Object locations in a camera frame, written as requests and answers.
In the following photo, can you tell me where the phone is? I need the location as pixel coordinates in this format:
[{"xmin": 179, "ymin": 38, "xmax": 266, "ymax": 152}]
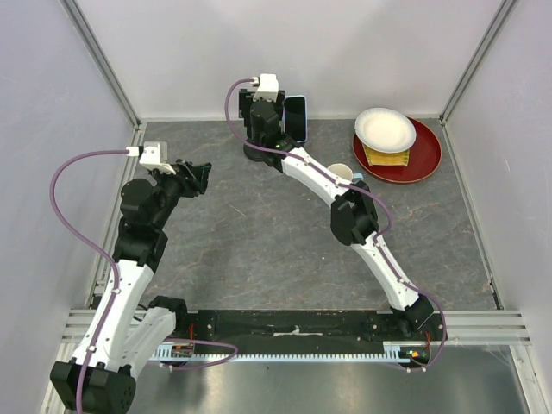
[{"xmin": 283, "ymin": 95, "xmax": 308, "ymax": 144}]

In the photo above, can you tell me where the light blue mug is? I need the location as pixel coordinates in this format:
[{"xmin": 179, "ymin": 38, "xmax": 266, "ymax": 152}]
[{"xmin": 328, "ymin": 163, "xmax": 363, "ymax": 184}]

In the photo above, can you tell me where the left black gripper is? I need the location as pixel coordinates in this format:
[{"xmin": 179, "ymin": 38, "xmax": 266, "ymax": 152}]
[{"xmin": 148, "ymin": 158, "xmax": 211, "ymax": 229}]

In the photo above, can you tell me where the red round tray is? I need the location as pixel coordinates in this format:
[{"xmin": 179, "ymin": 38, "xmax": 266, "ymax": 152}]
[{"xmin": 352, "ymin": 117, "xmax": 442, "ymax": 185}]

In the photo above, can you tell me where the grey cable duct rail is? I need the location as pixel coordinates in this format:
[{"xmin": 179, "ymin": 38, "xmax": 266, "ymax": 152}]
[{"xmin": 149, "ymin": 339, "xmax": 430, "ymax": 366}]

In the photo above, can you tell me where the purple cable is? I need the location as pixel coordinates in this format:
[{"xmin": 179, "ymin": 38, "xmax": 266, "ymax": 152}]
[
  {"xmin": 48, "ymin": 147, "xmax": 239, "ymax": 414},
  {"xmin": 225, "ymin": 77, "xmax": 449, "ymax": 373}
]

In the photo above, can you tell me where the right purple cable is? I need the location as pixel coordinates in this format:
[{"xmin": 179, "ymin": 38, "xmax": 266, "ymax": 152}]
[{"xmin": 225, "ymin": 77, "xmax": 449, "ymax": 373}]

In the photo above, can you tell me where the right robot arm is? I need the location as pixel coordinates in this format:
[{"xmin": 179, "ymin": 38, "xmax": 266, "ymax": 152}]
[{"xmin": 238, "ymin": 89, "xmax": 434, "ymax": 340}]

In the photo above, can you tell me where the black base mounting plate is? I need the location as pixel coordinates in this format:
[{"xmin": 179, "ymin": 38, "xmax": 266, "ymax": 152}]
[{"xmin": 166, "ymin": 310, "xmax": 443, "ymax": 348}]

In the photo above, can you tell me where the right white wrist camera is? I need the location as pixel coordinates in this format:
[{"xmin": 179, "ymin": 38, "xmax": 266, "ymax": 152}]
[{"xmin": 249, "ymin": 73, "xmax": 279, "ymax": 102}]

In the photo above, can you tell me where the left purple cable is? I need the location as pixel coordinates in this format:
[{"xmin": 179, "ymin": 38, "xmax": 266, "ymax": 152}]
[{"xmin": 48, "ymin": 147, "xmax": 239, "ymax": 414}]

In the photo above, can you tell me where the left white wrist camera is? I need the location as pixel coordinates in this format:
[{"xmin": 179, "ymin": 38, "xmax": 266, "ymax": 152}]
[{"xmin": 126, "ymin": 141, "xmax": 176, "ymax": 175}]

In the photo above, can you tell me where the white paper plate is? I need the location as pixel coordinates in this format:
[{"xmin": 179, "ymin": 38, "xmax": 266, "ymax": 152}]
[{"xmin": 354, "ymin": 108, "xmax": 417, "ymax": 154}]

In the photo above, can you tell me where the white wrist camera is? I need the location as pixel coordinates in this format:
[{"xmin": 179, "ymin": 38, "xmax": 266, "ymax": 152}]
[
  {"xmin": 126, "ymin": 141, "xmax": 176, "ymax": 175},
  {"xmin": 249, "ymin": 73, "xmax": 279, "ymax": 102}
]

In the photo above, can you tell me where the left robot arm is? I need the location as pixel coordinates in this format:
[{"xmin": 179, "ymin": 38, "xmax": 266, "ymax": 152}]
[{"xmin": 50, "ymin": 160, "xmax": 212, "ymax": 413}]

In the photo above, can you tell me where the yellow sponge cloth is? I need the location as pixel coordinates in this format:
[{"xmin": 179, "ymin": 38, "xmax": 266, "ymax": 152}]
[{"xmin": 362, "ymin": 145, "xmax": 410, "ymax": 166}]

